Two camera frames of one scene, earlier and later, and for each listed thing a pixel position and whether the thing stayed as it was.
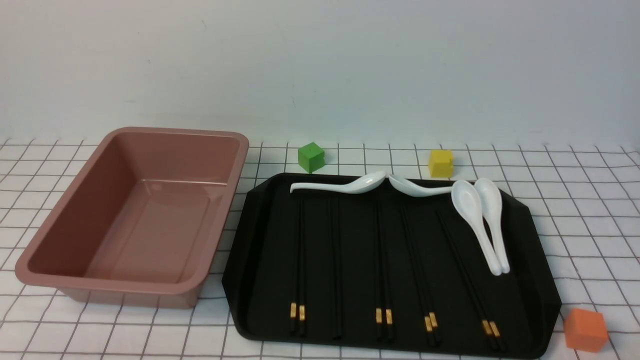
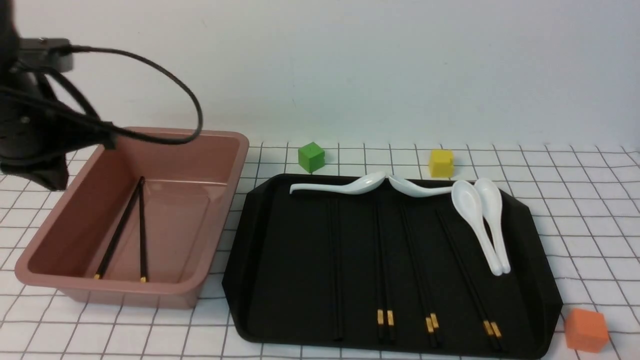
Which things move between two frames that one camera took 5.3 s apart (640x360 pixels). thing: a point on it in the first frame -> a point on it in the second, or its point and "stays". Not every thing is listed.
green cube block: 311,157 stays
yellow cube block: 441,164 stays
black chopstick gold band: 293,283 -> 115,238
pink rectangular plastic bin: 139,222 stays
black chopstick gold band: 302,271 -> 143,274
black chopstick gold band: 378,295 stays
